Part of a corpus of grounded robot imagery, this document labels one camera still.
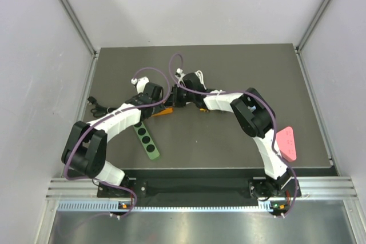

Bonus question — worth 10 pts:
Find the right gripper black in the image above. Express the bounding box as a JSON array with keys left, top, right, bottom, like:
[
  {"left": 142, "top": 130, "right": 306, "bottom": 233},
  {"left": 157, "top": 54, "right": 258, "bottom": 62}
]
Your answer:
[{"left": 164, "top": 85, "right": 195, "bottom": 109}]

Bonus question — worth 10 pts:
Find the orange power strip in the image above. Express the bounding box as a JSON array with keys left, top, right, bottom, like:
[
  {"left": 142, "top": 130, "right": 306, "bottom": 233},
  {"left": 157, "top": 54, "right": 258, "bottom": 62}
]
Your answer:
[{"left": 152, "top": 107, "right": 173, "bottom": 117}]

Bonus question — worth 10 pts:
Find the white cable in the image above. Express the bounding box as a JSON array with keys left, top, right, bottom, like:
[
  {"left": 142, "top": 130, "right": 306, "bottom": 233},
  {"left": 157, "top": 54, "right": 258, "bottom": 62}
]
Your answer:
[{"left": 176, "top": 69, "right": 208, "bottom": 90}]

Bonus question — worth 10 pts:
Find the green power strip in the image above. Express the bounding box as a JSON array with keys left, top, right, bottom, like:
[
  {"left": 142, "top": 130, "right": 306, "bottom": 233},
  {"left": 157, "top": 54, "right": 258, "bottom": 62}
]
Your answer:
[{"left": 134, "top": 122, "right": 160, "bottom": 161}]

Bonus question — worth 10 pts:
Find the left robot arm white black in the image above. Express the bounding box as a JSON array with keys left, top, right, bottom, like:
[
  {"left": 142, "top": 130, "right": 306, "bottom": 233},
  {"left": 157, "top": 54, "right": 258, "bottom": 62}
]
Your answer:
[{"left": 61, "top": 82, "right": 164, "bottom": 197}]

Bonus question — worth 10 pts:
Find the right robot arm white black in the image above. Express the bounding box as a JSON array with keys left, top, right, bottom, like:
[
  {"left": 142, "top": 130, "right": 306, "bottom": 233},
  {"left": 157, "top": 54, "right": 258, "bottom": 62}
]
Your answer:
[{"left": 170, "top": 69, "right": 291, "bottom": 201}]

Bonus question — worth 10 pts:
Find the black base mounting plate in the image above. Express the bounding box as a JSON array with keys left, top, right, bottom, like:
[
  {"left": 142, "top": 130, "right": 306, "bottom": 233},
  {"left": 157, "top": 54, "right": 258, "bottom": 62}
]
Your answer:
[{"left": 97, "top": 169, "right": 301, "bottom": 207}]

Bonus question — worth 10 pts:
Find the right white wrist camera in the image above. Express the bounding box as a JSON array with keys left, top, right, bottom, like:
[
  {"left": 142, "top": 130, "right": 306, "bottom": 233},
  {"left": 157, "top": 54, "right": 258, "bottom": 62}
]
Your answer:
[{"left": 174, "top": 68, "right": 185, "bottom": 82}]

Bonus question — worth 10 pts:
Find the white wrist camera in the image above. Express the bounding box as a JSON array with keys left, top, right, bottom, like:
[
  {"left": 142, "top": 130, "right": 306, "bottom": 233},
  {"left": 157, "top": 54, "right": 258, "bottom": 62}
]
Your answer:
[
  {"left": 174, "top": 68, "right": 185, "bottom": 82},
  {"left": 131, "top": 77, "right": 149, "bottom": 94}
]

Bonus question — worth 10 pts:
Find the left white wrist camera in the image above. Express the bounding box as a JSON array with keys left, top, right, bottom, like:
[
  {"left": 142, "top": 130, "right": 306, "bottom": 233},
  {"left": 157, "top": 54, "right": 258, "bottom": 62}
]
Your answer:
[{"left": 131, "top": 77, "right": 149, "bottom": 94}]

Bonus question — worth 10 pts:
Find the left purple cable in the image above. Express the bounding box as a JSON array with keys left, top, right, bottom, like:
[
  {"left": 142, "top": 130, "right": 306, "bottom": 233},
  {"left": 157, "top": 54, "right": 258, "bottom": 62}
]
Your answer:
[{"left": 63, "top": 67, "right": 169, "bottom": 219}]

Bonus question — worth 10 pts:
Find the black cable with plug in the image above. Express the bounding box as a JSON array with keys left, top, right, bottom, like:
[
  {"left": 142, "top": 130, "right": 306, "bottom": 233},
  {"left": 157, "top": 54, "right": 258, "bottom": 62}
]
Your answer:
[{"left": 87, "top": 97, "right": 115, "bottom": 118}]

